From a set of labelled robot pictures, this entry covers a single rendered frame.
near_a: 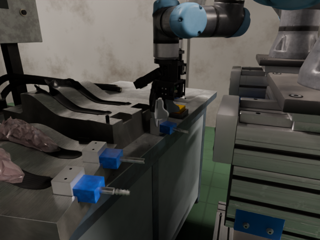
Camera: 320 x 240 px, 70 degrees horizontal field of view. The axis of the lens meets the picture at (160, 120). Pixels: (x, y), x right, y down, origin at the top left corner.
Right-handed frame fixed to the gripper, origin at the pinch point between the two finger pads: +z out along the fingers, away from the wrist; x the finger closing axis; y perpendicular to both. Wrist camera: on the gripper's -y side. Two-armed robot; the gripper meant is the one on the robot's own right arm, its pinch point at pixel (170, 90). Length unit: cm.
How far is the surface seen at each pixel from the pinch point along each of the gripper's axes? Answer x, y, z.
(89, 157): -60, 43, -2
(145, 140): -38, 32, 5
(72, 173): -66, 49, -4
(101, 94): -39.0, 3.9, -4.7
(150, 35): 99, -154, -25
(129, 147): -45, 33, 5
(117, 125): -48, 34, -3
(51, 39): 17, -282, -19
